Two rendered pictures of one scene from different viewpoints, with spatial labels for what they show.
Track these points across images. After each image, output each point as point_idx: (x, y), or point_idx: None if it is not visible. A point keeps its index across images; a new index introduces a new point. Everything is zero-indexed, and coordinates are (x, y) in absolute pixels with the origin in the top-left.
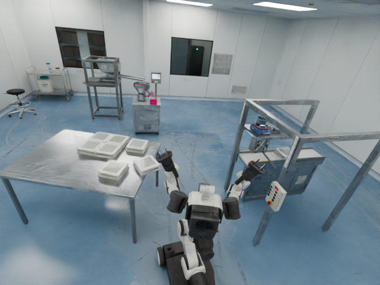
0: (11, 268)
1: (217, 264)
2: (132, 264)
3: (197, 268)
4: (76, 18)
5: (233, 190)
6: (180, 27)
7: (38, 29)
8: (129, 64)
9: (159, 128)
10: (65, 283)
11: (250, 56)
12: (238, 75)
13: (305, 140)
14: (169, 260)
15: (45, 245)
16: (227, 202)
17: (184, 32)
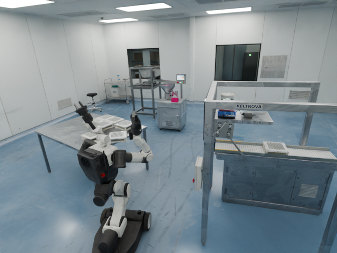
0: (25, 194)
1: (151, 244)
2: (86, 217)
3: (112, 227)
4: (140, 41)
5: (142, 152)
6: (224, 35)
7: (117, 52)
8: (177, 73)
9: (179, 125)
10: (42, 212)
11: (312, 55)
12: (297, 78)
13: (211, 105)
14: (106, 219)
15: (48, 187)
16: (114, 151)
17: (228, 39)
